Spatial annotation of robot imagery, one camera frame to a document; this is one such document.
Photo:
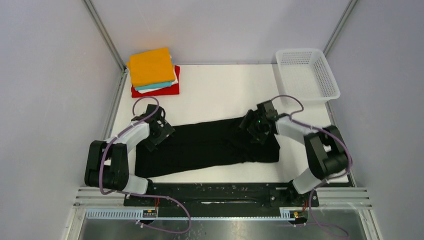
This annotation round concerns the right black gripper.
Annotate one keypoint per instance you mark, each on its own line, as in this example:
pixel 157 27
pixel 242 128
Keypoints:
pixel 259 138

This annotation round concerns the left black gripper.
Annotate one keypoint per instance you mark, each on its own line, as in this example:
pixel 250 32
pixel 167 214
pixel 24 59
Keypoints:
pixel 166 131

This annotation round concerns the black t shirt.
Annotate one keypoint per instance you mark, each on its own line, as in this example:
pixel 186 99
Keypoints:
pixel 203 145

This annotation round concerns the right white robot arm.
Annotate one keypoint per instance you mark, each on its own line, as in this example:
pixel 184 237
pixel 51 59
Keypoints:
pixel 327 155

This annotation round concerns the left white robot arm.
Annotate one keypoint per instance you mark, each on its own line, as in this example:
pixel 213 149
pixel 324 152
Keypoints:
pixel 107 164

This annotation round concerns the red folded t shirt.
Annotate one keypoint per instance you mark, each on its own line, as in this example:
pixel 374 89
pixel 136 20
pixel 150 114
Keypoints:
pixel 164 91

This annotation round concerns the teal folded t shirt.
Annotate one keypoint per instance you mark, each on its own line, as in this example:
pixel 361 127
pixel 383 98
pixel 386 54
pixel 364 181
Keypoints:
pixel 154 85

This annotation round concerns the white folded t shirt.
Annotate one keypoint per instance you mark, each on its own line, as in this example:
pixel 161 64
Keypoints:
pixel 145 89

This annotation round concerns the orange folded t shirt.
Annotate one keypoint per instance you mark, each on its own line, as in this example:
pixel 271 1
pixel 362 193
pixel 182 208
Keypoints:
pixel 151 67

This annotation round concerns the white plastic basket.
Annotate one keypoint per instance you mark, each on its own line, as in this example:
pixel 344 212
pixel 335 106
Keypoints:
pixel 304 73

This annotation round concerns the slotted cable duct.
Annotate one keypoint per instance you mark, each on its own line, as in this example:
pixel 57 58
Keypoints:
pixel 204 212

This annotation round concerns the aluminium frame rail right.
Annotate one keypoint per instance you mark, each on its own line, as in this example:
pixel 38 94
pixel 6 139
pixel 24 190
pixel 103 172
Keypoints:
pixel 340 26

